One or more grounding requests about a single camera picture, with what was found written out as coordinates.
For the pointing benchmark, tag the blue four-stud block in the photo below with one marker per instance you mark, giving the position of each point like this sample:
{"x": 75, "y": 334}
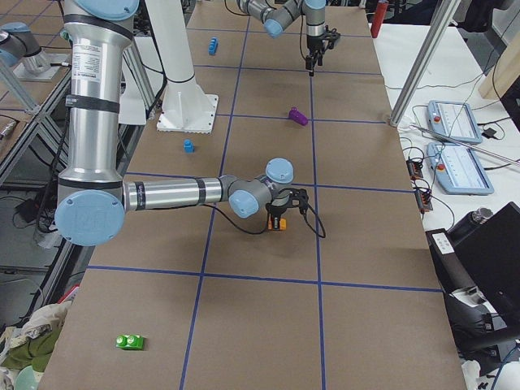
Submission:
{"x": 213, "y": 46}

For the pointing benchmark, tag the crumpled cloth bag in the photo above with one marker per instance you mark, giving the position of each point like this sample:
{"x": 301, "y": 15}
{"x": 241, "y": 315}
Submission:
{"x": 32, "y": 344}

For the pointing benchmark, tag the aluminium frame post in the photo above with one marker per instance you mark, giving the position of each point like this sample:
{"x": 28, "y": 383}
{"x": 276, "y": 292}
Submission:
{"x": 439, "y": 23}

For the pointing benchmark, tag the near teach pendant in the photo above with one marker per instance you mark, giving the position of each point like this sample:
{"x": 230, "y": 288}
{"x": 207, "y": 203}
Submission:
{"x": 458, "y": 170}

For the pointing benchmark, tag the white camera mast base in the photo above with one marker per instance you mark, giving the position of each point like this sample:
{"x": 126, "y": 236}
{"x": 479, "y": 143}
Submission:
{"x": 185, "y": 106}

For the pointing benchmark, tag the metal rod green tip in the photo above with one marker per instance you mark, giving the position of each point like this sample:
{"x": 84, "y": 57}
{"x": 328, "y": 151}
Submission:
{"x": 466, "y": 144}

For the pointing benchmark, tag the purple trapezoid block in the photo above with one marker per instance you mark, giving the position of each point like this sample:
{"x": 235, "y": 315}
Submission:
{"x": 298, "y": 117}

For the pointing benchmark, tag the far teach pendant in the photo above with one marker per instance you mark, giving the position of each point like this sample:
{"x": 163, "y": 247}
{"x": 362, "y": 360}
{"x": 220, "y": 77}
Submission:
{"x": 453, "y": 119}

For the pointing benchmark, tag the teach pendant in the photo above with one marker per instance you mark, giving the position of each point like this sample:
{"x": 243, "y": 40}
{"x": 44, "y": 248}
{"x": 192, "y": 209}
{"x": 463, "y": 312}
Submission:
{"x": 453, "y": 119}
{"x": 458, "y": 170}

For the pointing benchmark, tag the small blue block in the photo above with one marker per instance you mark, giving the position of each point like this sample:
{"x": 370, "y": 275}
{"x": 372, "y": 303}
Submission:
{"x": 188, "y": 146}

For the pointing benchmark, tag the red cylinder bottle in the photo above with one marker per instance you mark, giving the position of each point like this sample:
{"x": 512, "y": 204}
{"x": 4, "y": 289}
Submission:
{"x": 378, "y": 18}

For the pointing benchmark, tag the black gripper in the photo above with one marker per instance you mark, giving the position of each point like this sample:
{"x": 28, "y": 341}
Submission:
{"x": 313, "y": 45}
{"x": 276, "y": 209}

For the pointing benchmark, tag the orange trapezoid block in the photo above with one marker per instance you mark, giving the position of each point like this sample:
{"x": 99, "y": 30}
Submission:
{"x": 277, "y": 224}

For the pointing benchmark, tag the green two-stud block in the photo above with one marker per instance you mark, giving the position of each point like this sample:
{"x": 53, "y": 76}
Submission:
{"x": 130, "y": 342}

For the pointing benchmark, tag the black equipment case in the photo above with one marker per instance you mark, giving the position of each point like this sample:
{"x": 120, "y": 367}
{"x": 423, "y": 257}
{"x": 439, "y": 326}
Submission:
{"x": 477, "y": 263}

